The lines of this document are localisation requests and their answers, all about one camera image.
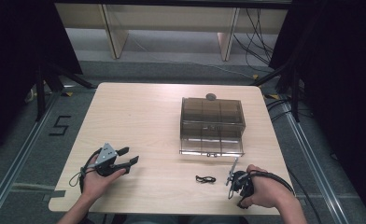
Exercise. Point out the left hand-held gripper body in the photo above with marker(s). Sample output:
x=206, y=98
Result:
x=105, y=155

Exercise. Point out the person's right hand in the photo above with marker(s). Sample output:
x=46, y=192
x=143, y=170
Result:
x=268, y=193

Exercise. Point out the black curtain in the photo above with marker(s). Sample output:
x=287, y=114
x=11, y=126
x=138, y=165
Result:
x=343, y=77
x=16, y=62

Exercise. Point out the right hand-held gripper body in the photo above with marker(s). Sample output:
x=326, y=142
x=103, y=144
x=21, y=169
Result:
x=243, y=183

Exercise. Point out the metal floor rail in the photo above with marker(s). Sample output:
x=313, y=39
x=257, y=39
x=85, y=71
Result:
x=315, y=161
x=19, y=155

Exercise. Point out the small round dark knob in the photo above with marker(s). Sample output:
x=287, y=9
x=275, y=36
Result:
x=210, y=96

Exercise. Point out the person's lap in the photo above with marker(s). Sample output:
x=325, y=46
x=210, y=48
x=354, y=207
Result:
x=159, y=219

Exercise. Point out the person's left hand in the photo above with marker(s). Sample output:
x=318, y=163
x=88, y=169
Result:
x=95, y=185

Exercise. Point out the light wooden shelf unit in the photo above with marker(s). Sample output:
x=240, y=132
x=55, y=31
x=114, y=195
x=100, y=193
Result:
x=171, y=18

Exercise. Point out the black metal stand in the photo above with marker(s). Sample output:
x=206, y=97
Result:
x=294, y=93
x=41, y=93

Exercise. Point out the transparent brown compartment box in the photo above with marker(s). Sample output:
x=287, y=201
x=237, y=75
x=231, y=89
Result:
x=211, y=124

